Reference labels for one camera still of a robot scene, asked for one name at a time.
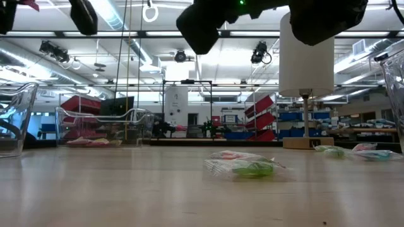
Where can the clear plastic bin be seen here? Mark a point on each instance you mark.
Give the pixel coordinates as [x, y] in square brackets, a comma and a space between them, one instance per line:
[143, 124]
[394, 94]
[19, 119]

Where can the small black robot arm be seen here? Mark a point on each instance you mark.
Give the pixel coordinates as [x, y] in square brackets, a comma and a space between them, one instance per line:
[162, 128]
[208, 127]

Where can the black monitor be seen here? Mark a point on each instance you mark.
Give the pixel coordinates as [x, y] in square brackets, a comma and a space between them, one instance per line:
[118, 105]

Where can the black ceiling camera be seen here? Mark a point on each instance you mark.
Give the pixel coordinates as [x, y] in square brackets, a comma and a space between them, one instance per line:
[180, 56]

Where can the red shelf unit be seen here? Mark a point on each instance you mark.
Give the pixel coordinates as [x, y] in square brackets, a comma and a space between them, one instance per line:
[80, 104]

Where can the ceiling air vent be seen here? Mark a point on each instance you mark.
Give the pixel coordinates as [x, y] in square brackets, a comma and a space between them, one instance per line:
[359, 47]

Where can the teal candy clear wrapper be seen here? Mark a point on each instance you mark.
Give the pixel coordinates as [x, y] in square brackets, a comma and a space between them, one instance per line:
[378, 155]

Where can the red tilted bin rack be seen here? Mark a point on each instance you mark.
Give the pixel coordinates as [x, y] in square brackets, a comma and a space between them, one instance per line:
[260, 105]

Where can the black office chair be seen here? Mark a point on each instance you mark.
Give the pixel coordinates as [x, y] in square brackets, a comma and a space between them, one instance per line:
[12, 129]

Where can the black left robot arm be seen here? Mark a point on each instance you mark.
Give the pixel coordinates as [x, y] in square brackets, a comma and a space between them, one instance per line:
[6, 15]

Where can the white cylindrical tank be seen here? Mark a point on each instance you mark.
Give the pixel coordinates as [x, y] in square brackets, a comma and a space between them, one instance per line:
[176, 104]

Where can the black metal frame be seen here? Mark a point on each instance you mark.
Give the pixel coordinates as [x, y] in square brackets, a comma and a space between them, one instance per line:
[189, 81]

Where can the yellow candy wrapper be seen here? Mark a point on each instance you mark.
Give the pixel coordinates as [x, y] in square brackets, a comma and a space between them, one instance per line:
[115, 142]

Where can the black ceiling speaker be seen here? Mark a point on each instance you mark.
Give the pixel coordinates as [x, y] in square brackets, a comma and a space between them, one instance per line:
[381, 57]

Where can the wooden workbench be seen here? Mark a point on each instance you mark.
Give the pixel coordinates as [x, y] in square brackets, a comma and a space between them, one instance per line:
[366, 130]

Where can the blue storage bin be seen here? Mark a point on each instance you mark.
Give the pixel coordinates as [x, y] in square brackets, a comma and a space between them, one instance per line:
[236, 135]
[288, 116]
[296, 133]

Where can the white shade table lamp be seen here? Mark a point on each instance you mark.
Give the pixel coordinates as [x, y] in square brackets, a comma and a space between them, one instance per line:
[306, 69]

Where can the orange candy clear wrapper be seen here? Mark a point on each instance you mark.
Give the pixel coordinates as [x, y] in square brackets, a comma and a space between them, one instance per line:
[232, 154]

